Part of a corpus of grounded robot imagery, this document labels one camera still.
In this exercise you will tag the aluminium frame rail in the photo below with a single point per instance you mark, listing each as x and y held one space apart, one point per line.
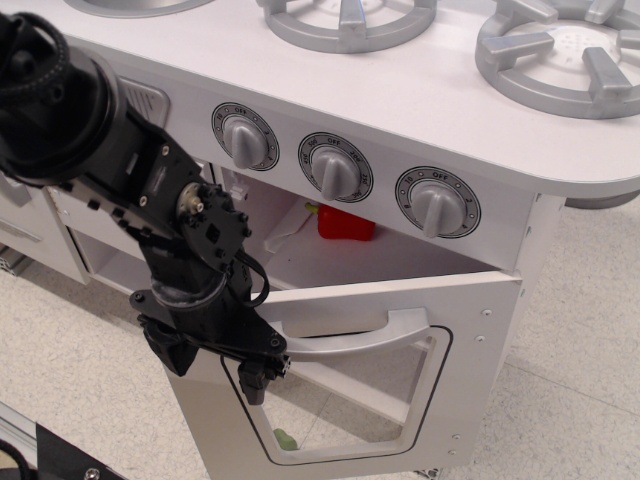
19 431

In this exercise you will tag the green toy pepper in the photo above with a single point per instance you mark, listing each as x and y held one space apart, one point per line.
285 441

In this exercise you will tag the grey left stove burner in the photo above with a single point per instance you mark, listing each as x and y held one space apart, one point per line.
352 33

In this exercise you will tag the grey middle control knob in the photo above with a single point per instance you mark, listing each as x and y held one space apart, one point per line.
335 167

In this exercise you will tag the grey oven door handle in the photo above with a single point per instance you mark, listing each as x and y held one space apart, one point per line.
404 327

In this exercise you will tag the white oven door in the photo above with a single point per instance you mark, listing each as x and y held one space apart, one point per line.
434 391

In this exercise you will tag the grey right control knob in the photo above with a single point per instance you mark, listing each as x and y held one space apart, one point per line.
438 202

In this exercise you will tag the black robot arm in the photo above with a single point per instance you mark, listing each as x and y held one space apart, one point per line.
66 122

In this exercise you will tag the grey stove burner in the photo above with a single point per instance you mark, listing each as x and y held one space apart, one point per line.
352 33
577 59

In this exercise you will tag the grey vent grille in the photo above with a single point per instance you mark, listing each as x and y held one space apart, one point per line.
151 103

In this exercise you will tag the silver sink basin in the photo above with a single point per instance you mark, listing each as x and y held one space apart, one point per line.
135 9

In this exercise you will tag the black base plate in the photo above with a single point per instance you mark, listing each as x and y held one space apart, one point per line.
59 459

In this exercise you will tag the grey right stove burner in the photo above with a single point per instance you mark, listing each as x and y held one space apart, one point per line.
577 59

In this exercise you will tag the grey far left handle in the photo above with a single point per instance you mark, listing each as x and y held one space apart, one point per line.
15 192

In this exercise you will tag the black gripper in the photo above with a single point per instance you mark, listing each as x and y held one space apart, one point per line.
221 319

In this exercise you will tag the grey left control knob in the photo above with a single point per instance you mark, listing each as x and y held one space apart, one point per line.
245 136

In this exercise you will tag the white cabinet door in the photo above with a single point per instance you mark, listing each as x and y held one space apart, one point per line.
37 232

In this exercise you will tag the grey control knob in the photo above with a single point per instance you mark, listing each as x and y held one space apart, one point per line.
438 202
335 167
245 136

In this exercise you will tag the white toy kitchen body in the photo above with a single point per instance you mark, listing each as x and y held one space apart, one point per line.
422 103

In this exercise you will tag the red toy pepper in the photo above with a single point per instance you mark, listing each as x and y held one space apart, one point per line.
335 224

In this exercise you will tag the white oven shelf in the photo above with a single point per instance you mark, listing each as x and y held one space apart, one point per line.
305 262

